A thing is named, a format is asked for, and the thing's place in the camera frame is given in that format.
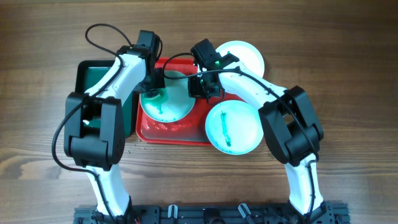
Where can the black rectangular tray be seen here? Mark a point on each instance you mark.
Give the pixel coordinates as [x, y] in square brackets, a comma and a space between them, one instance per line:
[89, 73]

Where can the red plastic tray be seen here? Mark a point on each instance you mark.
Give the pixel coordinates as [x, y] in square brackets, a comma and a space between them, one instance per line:
[190, 130]

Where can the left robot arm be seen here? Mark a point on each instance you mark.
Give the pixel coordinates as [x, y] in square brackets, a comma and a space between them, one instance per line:
[93, 126]

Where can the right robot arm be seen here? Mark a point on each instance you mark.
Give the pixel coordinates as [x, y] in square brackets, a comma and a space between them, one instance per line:
[291, 128]

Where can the light blue plate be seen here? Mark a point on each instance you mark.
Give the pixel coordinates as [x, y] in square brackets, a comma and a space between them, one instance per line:
[173, 105]
[234, 127]

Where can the green yellow sponge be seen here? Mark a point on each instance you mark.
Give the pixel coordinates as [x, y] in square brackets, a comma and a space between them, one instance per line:
[153, 94]

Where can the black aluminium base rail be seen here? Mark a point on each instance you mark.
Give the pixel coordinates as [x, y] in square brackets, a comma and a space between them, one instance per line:
[269, 213]

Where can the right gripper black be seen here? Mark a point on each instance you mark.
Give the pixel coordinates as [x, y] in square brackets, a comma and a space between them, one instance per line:
[194, 92]

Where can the white plate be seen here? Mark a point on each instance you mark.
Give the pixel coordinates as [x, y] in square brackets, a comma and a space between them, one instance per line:
[246, 53]

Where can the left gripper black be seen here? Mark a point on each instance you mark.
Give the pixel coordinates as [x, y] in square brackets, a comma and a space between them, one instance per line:
[160, 84]

